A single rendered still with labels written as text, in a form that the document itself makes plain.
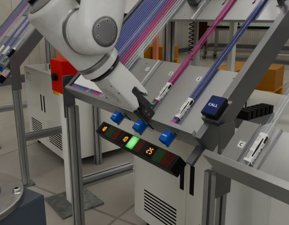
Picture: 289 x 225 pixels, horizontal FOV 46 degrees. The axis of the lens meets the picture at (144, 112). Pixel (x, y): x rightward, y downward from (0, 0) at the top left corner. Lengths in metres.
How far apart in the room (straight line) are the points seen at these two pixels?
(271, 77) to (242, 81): 3.46
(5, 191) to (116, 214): 1.27
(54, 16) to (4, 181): 0.29
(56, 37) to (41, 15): 0.04
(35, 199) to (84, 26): 0.28
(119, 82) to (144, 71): 0.42
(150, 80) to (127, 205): 1.02
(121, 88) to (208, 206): 0.35
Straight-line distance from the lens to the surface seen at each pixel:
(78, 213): 1.53
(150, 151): 0.84
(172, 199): 1.43
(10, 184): 0.62
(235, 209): 1.20
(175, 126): 0.80
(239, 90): 0.82
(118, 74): 0.65
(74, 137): 1.38
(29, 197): 0.59
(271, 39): 0.90
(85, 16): 0.54
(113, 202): 1.93
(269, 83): 4.30
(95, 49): 0.54
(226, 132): 0.74
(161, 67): 1.03
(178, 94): 0.90
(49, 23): 0.59
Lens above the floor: 0.98
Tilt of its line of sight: 16 degrees down
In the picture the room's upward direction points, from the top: straight up
